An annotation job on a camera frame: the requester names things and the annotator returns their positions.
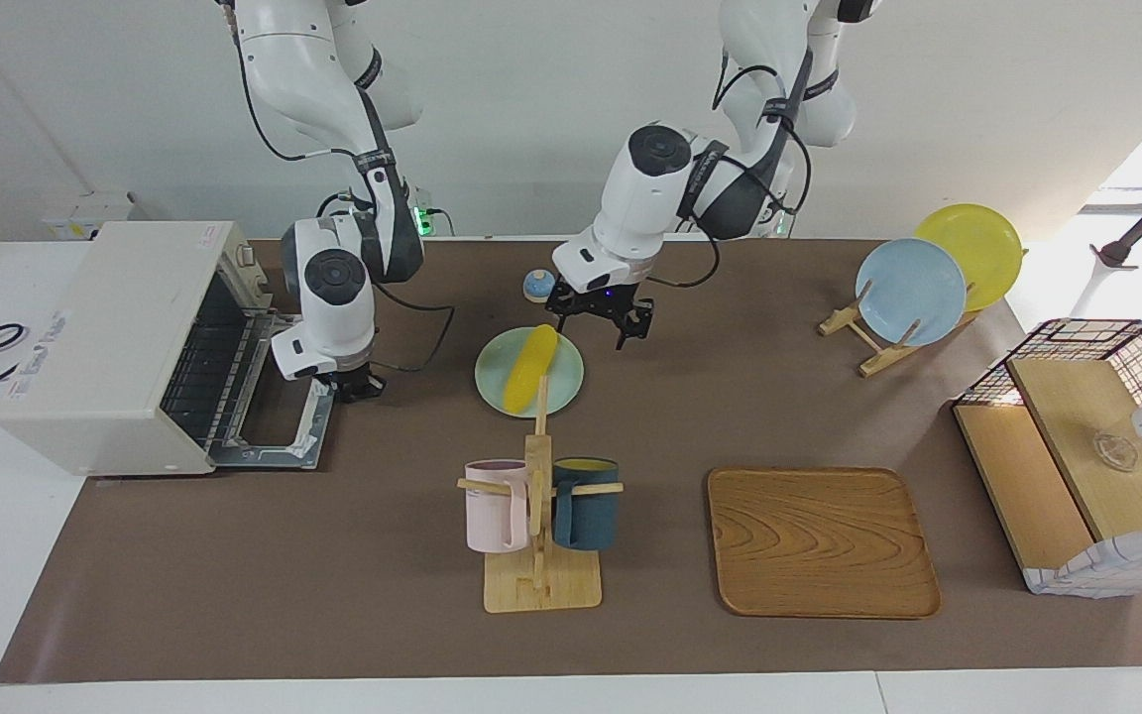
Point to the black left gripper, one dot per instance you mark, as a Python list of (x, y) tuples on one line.
[(593, 297)]

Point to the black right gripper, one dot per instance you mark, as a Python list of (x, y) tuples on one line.
[(358, 382)]

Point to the pale green ceramic plate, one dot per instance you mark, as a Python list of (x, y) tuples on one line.
[(556, 382)]

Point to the yellow corn cob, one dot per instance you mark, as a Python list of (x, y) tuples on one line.
[(528, 367)]

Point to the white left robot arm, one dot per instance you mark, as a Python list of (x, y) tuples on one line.
[(650, 188)]

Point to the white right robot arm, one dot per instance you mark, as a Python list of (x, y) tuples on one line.
[(333, 297)]

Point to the white toaster oven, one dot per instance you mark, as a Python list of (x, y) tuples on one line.
[(105, 337)]

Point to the small blue round lid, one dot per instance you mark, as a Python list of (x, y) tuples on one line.
[(535, 288)]

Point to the brown table mat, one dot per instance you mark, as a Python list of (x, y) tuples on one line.
[(383, 545)]

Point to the pink mug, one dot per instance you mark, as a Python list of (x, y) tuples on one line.
[(492, 511)]

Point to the dark blue mug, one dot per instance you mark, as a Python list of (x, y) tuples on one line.
[(591, 511)]

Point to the wooden mug rack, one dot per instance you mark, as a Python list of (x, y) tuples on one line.
[(538, 585)]

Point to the wooden plate rack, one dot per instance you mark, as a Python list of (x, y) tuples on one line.
[(873, 347)]

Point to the light blue plate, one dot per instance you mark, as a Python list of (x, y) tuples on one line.
[(913, 293)]

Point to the brown wooden tray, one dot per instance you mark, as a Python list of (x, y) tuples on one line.
[(819, 545)]

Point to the white power strip box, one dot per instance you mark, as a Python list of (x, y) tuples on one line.
[(85, 213)]

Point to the yellow plate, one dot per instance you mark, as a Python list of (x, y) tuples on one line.
[(977, 243)]

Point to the small clear glass cup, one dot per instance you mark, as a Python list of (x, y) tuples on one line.
[(1117, 452)]

